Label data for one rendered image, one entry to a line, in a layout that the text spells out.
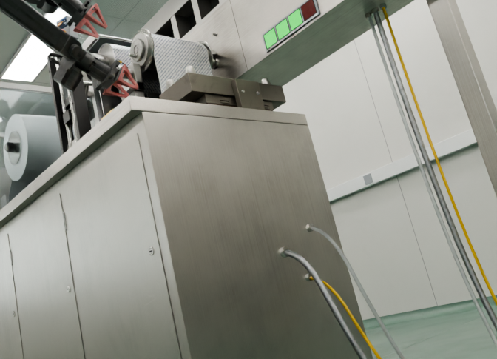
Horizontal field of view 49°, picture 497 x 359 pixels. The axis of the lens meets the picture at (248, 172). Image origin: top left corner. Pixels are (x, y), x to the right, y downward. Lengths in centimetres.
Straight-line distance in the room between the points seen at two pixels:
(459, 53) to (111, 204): 105
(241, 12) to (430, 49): 241
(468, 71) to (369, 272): 304
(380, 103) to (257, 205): 299
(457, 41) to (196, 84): 75
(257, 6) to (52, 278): 115
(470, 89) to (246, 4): 84
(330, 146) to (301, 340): 329
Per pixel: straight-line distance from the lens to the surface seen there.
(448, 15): 171
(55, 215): 184
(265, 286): 145
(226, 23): 210
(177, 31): 236
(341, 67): 467
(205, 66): 198
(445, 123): 411
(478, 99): 163
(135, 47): 192
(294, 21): 183
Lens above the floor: 32
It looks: 14 degrees up
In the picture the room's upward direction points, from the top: 14 degrees counter-clockwise
